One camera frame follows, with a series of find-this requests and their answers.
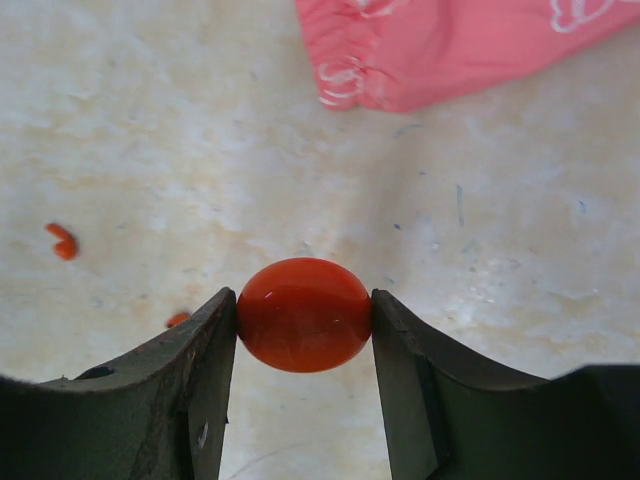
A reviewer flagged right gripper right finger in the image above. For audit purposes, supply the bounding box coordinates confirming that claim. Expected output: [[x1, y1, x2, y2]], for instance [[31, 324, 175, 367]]
[[372, 290, 555, 479]]

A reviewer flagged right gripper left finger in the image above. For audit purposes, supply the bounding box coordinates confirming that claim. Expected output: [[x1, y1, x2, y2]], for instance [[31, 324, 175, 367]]
[[34, 286, 237, 480]]

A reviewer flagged orange earbud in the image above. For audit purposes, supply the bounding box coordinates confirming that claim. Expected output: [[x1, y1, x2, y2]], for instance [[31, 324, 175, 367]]
[[45, 223, 79, 261], [166, 312, 191, 329]]

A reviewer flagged orange charging case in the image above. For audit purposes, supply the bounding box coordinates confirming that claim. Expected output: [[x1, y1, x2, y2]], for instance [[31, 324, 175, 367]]
[[237, 257, 372, 373]]

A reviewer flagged pink patterned cloth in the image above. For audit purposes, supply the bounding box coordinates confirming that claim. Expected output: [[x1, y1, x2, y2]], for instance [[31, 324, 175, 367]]
[[295, 0, 639, 112]]

